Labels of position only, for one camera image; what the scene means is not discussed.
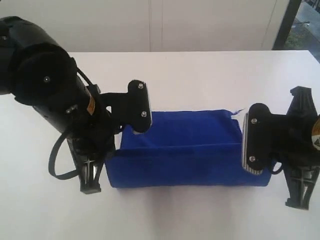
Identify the black window frame post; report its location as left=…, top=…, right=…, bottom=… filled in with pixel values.
left=272, top=0, right=302, bottom=51

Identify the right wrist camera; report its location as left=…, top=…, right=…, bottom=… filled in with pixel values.
left=241, top=103, right=275, bottom=176

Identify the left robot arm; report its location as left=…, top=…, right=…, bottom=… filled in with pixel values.
left=0, top=16, right=115, bottom=194

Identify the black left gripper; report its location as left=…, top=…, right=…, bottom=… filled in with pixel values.
left=32, top=77, right=114, bottom=194

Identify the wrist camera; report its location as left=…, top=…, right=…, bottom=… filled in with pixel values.
left=241, top=103, right=275, bottom=176
left=100, top=79, right=152, bottom=134

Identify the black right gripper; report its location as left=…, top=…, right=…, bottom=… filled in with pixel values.
left=269, top=86, right=320, bottom=210

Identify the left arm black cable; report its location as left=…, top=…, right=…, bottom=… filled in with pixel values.
left=47, top=132, right=78, bottom=180

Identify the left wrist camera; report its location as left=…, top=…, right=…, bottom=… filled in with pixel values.
left=100, top=79, right=152, bottom=134

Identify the blue towel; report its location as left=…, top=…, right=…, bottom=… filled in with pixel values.
left=105, top=109, right=271, bottom=189

